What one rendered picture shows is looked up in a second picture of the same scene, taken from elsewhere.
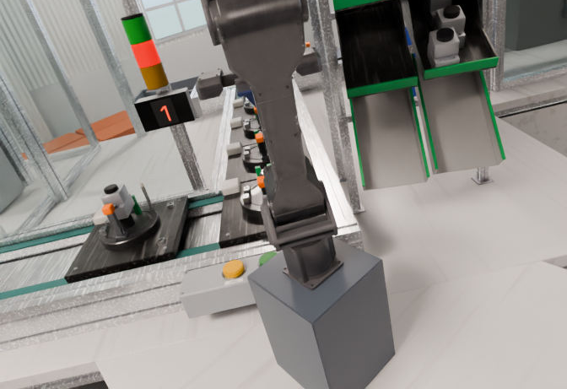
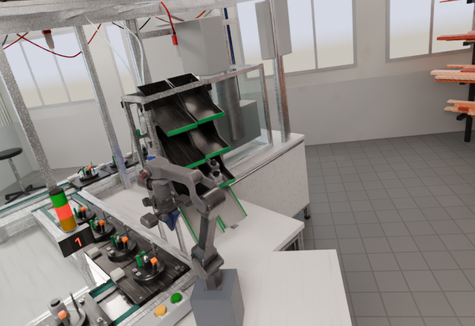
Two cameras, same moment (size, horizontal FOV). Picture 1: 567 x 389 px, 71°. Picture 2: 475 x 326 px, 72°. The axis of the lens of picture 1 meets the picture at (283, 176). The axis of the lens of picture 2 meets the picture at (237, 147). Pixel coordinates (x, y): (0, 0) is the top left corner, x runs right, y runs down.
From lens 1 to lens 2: 0.74 m
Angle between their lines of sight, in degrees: 41
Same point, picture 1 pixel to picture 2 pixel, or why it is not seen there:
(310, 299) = (223, 293)
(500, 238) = (254, 248)
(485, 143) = (237, 211)
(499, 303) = (266, 273)
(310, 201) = (213, 254)
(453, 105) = not seen: hidden behind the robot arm
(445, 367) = (263, 303)
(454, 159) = (228, 221)
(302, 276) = (215, 286)
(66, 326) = not seen: outside the picture
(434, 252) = (234, 265)
